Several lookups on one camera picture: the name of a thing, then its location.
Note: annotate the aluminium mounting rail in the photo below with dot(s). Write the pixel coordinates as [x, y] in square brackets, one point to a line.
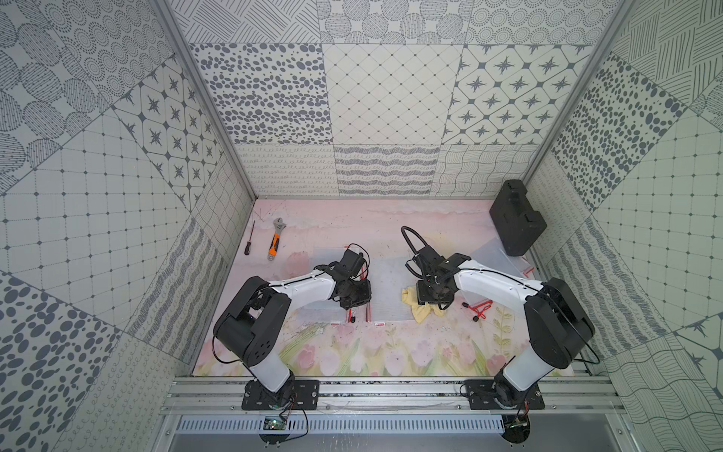
[437, 395]

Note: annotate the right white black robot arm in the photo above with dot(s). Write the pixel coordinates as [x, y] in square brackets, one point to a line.
[558, 326]

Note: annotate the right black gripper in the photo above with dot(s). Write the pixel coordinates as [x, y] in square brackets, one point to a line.
[424, 298]

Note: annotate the yellow microfiber cloth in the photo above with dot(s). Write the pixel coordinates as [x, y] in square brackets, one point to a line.
[420, 312]

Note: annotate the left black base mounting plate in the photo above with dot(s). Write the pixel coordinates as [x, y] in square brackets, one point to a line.
[302, 394]

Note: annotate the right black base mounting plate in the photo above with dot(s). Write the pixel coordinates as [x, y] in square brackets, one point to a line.
[483, 394]

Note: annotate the dark slim screwdriver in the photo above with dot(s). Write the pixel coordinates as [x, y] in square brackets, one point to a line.
[248, 245]

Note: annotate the orange handled adjustable wrench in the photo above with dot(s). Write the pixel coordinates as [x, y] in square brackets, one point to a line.
[279, 227]

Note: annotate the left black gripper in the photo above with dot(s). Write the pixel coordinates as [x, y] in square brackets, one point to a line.
[356, 294]

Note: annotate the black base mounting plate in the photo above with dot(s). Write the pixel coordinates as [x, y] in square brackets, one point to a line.
[483, 394]
[302, 394]

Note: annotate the clear mesh document bag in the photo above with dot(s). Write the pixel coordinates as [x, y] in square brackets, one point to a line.
[497, 260]
[389, 277]

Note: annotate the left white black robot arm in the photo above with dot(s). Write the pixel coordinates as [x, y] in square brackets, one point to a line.
[252, 322]

